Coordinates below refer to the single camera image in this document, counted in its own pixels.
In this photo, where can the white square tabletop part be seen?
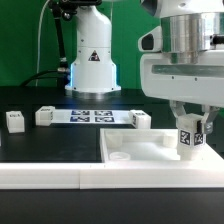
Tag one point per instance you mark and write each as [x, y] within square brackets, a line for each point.
[160, 145]

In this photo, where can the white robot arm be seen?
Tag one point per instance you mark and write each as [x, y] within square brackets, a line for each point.
[182, 61]

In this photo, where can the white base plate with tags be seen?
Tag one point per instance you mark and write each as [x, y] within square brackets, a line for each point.
[91, 116]

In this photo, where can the white L-shaped fence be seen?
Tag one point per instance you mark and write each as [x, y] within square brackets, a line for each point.
[113, 175]

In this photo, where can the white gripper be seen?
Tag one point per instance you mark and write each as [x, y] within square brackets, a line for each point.
[201, 83]

